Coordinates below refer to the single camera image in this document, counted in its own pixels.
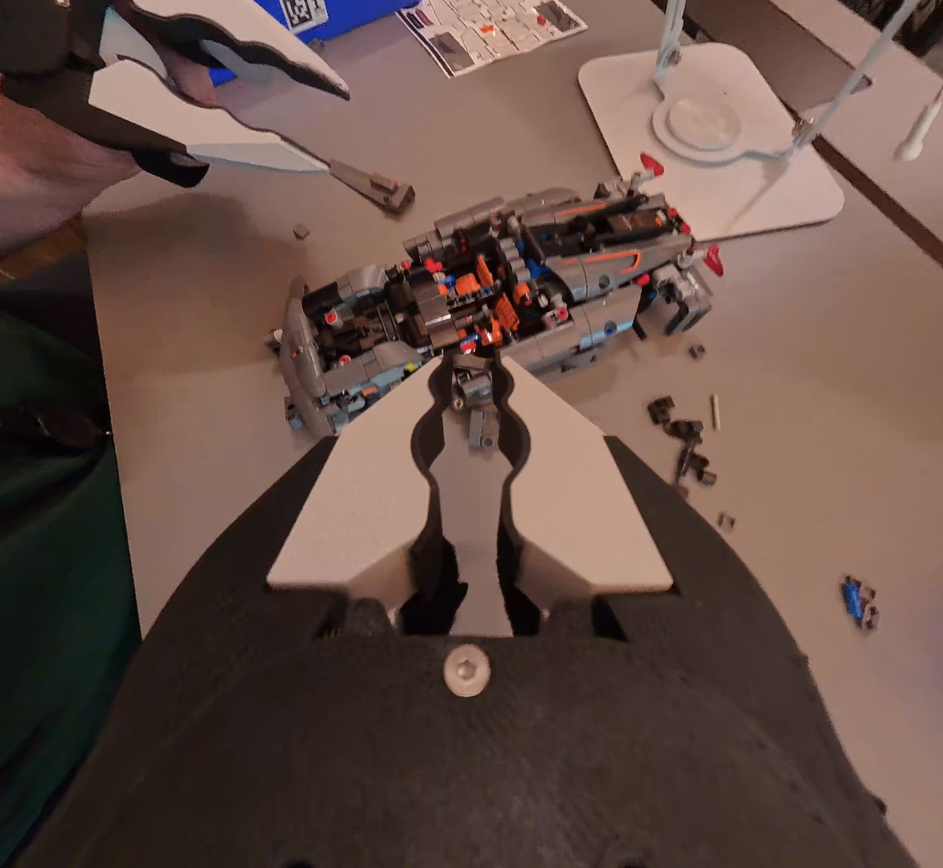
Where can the grey black lego spaceship model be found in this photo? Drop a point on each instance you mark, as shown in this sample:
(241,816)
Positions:
(589,271)

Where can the black curved lego piece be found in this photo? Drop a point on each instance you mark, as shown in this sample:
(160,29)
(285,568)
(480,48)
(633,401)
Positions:
(661,409)

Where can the small grey lego tile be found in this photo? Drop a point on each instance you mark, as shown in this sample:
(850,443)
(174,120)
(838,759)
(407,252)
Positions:
(726,521)

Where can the white lego bar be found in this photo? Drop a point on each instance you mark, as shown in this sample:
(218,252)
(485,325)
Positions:
(715,411)

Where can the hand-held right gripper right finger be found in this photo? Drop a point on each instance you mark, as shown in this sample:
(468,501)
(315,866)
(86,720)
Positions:
(589,514)

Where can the black white marker tag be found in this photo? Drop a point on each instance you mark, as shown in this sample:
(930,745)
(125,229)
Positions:
(302,6)

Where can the grey lego wing piece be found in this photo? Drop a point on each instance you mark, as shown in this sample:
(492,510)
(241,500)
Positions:
(376,190)

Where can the lego sticker sheet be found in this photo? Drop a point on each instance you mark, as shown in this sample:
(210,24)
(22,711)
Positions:
(501,20)

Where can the silver book stand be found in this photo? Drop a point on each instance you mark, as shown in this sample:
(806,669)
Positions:
(737,175)

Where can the person's left hand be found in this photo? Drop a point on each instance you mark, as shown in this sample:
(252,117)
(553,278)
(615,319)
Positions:
(44,168)

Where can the blue lego pin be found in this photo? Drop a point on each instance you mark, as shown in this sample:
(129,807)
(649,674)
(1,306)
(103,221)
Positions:
(852,599)

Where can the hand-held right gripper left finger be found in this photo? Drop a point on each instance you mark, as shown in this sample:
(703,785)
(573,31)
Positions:
(346,514)

